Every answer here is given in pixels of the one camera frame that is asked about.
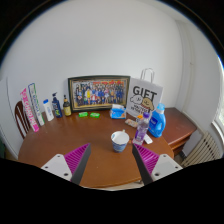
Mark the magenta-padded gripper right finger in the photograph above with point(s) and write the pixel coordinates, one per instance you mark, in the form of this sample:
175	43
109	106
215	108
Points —
165	165

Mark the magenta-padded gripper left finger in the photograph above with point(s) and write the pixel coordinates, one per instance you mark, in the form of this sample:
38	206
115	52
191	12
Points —
58	165

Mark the clear purple-capped water bottle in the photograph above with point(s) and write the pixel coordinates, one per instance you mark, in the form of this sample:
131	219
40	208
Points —
141	130

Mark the white remote control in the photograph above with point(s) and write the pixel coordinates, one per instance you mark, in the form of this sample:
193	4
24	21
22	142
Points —
148	139

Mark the round red coaster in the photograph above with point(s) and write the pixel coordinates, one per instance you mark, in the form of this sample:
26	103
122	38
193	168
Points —
134	143

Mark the white radiator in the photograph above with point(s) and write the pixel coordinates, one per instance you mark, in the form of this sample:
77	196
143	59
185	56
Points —
203	150

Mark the wooden side cabinet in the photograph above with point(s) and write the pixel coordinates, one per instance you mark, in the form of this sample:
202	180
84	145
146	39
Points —
178	125

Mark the blue detergent bottle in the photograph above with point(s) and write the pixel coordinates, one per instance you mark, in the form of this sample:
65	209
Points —
157	123

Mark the white mug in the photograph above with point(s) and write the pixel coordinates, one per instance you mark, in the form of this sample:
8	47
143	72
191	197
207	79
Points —
119	143

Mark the small orange-topped box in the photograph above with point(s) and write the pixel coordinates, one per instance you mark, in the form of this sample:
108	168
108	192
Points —
139	117

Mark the white blue-capped lotion bottle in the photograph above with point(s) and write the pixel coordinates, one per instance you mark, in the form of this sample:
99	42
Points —
48	111

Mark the small beige snack packet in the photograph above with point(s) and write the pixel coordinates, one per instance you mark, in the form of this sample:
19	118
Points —
130	123

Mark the small green packet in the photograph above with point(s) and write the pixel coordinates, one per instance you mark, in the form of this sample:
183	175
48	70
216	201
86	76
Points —
83	114
94	115

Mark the dark blue pump bottle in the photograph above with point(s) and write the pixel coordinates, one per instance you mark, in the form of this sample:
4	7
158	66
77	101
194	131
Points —
57	108

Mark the dark amber pump bottle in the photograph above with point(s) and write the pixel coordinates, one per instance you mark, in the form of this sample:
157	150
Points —
67	108

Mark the long pink box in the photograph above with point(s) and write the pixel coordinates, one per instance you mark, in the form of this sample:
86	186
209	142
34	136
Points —
29	110

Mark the long green white box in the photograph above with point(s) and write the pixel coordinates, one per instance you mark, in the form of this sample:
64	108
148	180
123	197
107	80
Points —
36	103

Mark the blue tissue pack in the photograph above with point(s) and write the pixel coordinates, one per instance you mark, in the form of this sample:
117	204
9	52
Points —
118	112

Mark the white paper gift bag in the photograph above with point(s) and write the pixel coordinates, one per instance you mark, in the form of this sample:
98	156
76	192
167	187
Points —
143	96

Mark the framed group photo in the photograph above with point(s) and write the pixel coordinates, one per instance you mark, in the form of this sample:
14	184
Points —
98	93

